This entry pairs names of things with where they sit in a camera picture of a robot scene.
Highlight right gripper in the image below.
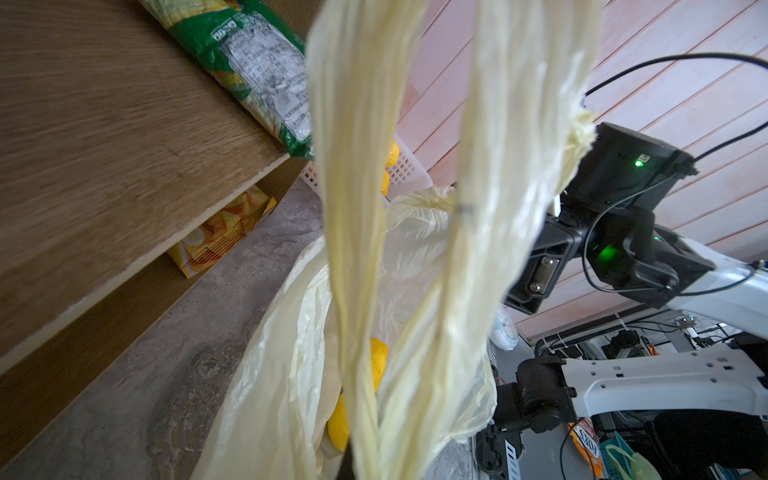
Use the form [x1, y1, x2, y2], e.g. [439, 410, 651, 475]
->
[504, 123, 715, 315]

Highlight yellow plastic grocery bag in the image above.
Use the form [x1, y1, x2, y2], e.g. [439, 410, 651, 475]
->
[193, 1, 603, 479]

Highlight yellow fruit toy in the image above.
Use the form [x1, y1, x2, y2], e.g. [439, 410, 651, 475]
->
[326, 337, 390, 453]

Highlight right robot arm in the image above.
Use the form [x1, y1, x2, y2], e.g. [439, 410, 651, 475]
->
[475, 123, 767, 479]

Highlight white round clock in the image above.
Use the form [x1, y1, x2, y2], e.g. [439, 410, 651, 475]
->
[489, 306, 519, 351]

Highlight white fruit basket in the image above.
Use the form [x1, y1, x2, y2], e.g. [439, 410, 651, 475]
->
[299, 133, 434, 202]

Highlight yellow lemon toy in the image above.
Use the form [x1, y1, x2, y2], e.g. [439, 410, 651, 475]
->
[385, 141, 400, 169]

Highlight green snack bag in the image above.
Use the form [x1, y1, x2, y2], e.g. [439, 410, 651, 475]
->
[141, 0, 312, 159]

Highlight yellow snack bag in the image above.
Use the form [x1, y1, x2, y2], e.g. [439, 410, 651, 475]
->
[167, 185, 277, 279]

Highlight wooden shelf unit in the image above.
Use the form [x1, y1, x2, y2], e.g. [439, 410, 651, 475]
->
[1, 1, 304, 463]

